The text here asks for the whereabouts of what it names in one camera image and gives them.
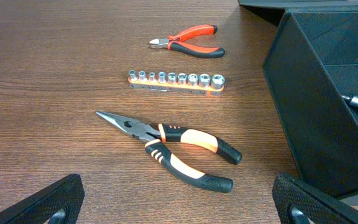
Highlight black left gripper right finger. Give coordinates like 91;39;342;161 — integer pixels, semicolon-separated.
272;174;358;224

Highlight black open storage box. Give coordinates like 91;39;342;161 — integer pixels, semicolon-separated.
241;1;358;205

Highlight orange black needle-nose pliers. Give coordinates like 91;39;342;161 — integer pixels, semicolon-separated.
95;110;242;194

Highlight orange socket rail with sockets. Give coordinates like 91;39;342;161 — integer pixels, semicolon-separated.
128;70;226;96

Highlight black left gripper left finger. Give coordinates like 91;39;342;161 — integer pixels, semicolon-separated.
0;174;85;223

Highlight red black diagonal cutters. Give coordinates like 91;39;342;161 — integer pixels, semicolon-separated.
149;24;226;59

